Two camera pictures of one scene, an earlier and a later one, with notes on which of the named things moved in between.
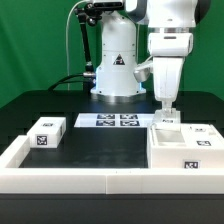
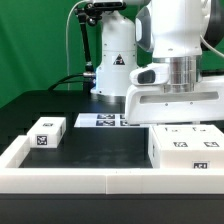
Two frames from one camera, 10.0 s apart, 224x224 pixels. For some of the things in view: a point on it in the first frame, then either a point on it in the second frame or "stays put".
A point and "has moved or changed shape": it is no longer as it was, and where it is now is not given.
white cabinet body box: [195, 146] has moved or changed shape
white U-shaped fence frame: [15, 179] stays put
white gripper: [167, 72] to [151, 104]
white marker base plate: [114, 120] stays put
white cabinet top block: [47, 132] stays put
